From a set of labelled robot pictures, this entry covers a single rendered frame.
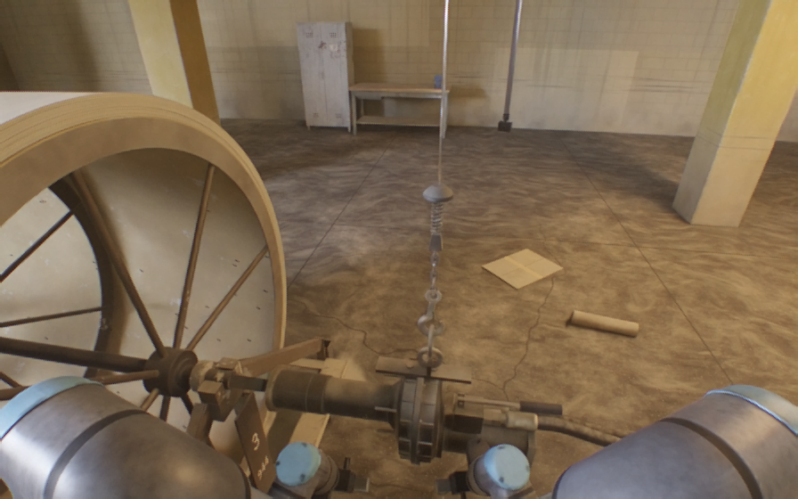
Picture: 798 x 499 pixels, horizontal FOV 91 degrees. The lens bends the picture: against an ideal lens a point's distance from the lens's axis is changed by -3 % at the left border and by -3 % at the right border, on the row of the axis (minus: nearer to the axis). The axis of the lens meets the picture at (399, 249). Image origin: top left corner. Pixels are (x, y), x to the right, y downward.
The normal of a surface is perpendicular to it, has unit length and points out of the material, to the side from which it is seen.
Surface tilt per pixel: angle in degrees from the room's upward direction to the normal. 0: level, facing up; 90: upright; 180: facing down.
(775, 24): 90
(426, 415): 48
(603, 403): 0
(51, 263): 75
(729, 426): 5
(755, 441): 15
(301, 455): 19
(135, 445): 24
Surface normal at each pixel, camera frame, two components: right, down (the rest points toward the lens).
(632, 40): -0.16, 0.48
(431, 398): -0.08, -0.50
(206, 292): -0.15, 0.19
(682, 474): -0.44, -0.62
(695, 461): -0.24, -0.72
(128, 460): 0.45, -0.66
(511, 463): 0.13, -0.67
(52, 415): -0.01, -0.85
